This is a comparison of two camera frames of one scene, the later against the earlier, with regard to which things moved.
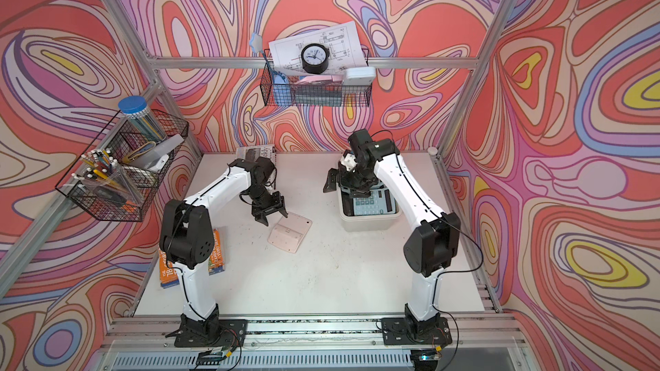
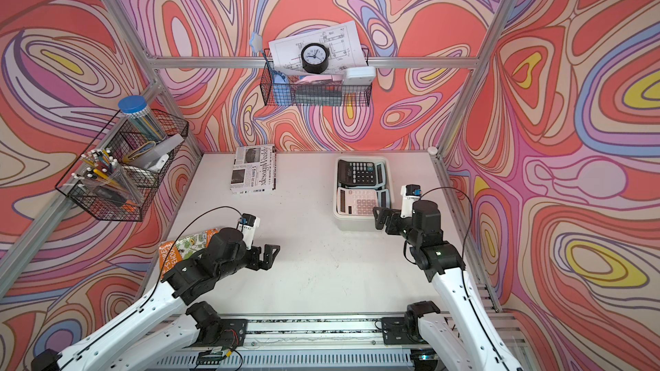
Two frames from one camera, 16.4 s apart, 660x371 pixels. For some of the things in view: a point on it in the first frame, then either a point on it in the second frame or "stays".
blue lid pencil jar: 138,112 stays
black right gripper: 333,173 -> 394,215
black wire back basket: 280,91 stays
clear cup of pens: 103,173 stays
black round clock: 314,57 stays
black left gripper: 278,201 -> 267,258
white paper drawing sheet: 341,40 stays
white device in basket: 359,76 stays
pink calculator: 290,232 -> 357,202
